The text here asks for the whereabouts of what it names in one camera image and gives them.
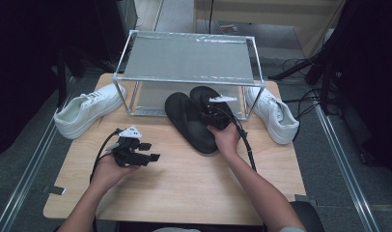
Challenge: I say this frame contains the black slipper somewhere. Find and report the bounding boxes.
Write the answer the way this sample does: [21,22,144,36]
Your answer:
[189,85,238,131]
[164,91,219,155]

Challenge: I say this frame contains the white sneaker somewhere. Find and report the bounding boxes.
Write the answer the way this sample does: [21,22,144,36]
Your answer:
[53,82,128,140]
[245,86,300,145]

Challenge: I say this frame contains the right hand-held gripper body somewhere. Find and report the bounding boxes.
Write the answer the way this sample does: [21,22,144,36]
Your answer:
[200,95,238,131]

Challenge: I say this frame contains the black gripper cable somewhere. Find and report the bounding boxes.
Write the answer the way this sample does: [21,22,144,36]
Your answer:
[89,128,125,183]
[214,107,258,172]

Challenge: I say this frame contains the person's right hand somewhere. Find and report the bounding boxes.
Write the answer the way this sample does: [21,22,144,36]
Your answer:
[207,122,242,157]

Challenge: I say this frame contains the wooden cabinet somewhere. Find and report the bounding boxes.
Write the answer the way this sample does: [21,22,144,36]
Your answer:
[193,0,347,59]

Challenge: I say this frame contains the person's grey clothing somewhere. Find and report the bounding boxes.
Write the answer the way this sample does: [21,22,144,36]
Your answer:
[151,226,202,232]

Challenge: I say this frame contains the metal shoe rack grey shelves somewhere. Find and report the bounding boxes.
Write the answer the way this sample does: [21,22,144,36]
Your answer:
[111,29,266,122]

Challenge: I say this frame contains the black floor cables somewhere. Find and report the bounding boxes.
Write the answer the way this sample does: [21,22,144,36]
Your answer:
[267,57,325,130]

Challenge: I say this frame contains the metal floor rail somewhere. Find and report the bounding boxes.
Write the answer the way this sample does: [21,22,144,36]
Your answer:
[313,102,382,232]
[0,76,74,232]

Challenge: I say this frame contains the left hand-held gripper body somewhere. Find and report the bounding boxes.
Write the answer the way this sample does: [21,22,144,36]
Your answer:
[105,126,144,168]

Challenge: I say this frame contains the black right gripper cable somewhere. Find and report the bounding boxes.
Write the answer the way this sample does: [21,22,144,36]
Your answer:
[214,107,258,172]

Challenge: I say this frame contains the black curtain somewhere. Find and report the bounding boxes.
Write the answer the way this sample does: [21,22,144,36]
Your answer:
[313,0,392,177]
[0,0,135,160]

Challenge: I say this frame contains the black metal stand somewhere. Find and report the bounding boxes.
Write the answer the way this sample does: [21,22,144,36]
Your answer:
[55,47,70,109]

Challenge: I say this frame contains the person's left hand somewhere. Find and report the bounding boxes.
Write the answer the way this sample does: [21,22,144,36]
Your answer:
[91,154,139,191]

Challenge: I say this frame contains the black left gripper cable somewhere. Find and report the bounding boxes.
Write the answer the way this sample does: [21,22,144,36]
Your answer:
[89,128,125,183]

